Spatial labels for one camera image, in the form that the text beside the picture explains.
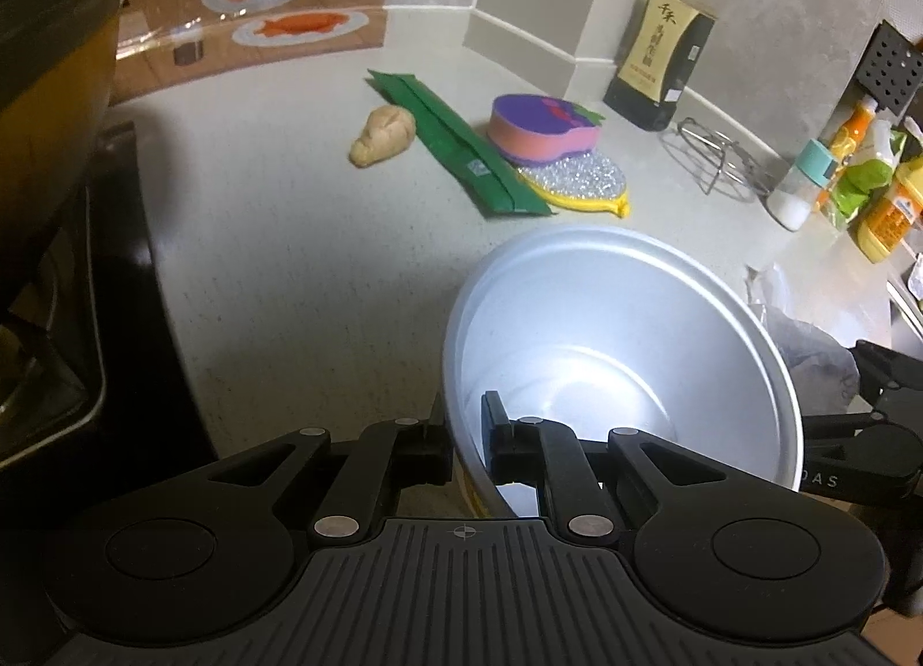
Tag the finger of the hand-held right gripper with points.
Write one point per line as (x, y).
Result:
(836, 427)
(894, 370)

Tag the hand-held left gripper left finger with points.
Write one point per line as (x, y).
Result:
(440, 442)

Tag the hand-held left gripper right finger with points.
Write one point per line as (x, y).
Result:
(494, 435)

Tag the clear plastic bag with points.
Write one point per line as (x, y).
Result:
(815, 356)

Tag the silver metal pot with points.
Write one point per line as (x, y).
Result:
(613, 320)

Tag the steel sink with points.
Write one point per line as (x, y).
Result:
(905, 320)

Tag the yellow squeeze bottle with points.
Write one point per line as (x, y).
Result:
(890, 219)

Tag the teal-capped salt shaker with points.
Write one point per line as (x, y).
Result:
(789, 205)

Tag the green plastic bag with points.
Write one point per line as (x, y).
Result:
(865, 176)

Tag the orange squeeze bottle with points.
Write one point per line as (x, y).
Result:
(851, 132)

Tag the silver yellow-edged scrubbing pad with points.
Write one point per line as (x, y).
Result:
(577, 179)

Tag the metal steamer rack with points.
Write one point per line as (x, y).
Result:
(723, 151)

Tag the long green packet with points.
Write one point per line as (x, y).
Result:
(461, 147)

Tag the black perforated utensil holder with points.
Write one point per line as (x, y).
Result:
(894, 68)

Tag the purple eggplant-shaped sponge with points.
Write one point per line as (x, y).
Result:
(533, 132)

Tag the black stove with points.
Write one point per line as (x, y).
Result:
(144, 349)

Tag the ginger root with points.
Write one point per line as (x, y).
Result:
(382, 132)

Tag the mesh strainer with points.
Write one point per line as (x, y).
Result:
(908, 10)

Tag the dark soy sauce bottle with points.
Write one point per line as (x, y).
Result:
(649, 75)

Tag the black and yellow wok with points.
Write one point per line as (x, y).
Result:
(50, 96)

